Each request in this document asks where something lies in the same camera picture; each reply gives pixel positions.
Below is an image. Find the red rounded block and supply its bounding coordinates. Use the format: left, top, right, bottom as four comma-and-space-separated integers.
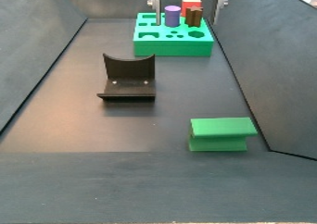
180, 0, 202, 17

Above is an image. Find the green shape sorter board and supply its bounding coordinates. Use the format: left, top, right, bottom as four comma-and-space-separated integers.
132, 13, 214, 56

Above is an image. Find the brown star block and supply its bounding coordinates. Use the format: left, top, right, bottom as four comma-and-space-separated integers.
186, 6, 203, 27

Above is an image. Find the purple cylinder block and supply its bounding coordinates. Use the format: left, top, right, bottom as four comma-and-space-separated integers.
164, 6, 180, 27

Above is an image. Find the black curved fixture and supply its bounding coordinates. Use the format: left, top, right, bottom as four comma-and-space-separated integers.
96, 54, 156, 100

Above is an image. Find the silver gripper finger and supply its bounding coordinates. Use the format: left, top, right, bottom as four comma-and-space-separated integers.
212, 0, 227, 24
147, 0, 160, 26

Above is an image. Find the green arch block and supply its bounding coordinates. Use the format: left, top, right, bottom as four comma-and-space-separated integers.
188, 118, 258, 152

